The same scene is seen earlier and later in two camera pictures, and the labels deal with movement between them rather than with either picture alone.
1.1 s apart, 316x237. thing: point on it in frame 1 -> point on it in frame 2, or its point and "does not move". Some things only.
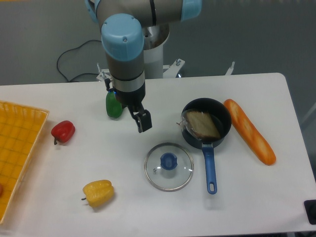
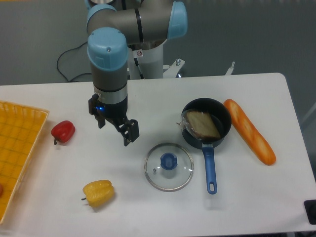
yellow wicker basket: (20, 128) does not move
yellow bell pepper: (99, 193) does not move
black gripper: (132, 94) -> (129, 130)
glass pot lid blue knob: (169, 160) does not move
